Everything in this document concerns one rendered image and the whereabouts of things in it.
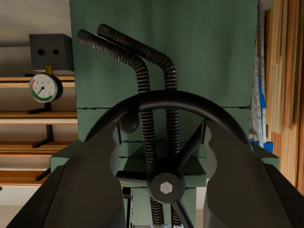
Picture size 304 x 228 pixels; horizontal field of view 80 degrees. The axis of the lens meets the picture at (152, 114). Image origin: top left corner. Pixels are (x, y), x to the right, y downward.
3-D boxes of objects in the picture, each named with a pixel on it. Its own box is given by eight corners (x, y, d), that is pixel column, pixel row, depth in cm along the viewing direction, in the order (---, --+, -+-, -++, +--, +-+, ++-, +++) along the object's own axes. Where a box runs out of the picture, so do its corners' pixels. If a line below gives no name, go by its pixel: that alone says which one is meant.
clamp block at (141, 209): (198, 187, 38) (197, 226, 40) (188, 162, 52) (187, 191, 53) (128, 187, 39) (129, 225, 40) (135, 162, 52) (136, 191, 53)
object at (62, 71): (63, 32, 40) (65, 70, 41) (84, 45, 52) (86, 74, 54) (25, 33, 41) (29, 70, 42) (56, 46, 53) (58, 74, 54)
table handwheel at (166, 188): (293, 232, 28) (123, 296, 30) (236, 172, 47) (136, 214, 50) (219, 53, 24) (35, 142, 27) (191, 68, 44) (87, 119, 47)
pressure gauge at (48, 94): (54, 64, 39) (58, 102, 40) (64, 66, 42) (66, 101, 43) (25, 64, 39) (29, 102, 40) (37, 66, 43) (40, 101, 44)
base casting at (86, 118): (253, 106, 45) (251, 142, 46) (200, 96, 102) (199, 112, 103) (74, 107, 46) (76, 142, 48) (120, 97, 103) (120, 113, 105)
